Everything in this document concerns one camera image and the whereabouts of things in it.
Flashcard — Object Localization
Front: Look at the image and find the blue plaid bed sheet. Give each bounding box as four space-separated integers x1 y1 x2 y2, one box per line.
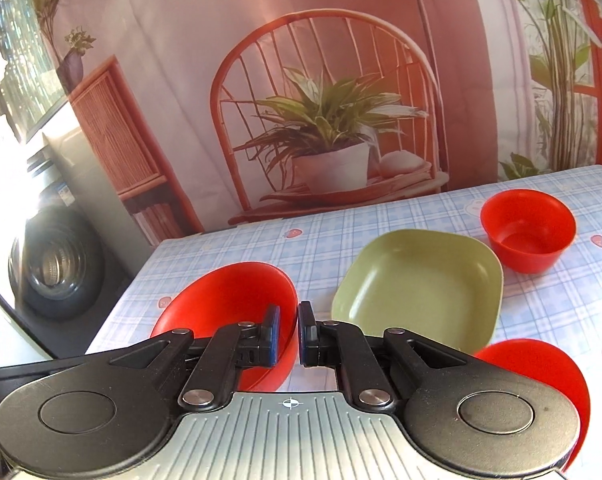
90 166 602 479

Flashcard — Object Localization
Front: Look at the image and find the red bowl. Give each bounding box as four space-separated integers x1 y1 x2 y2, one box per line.
480 188 577 274
475 338 591 471
151 261 299 392

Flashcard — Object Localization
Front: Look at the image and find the green square plate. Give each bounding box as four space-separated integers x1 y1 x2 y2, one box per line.
331 229 504 354

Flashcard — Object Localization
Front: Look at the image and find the printed room scene backdrop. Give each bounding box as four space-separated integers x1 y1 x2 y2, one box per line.
33 0 602 245

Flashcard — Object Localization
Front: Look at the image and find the washing machine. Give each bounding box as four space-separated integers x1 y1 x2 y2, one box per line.
0 116 130 363

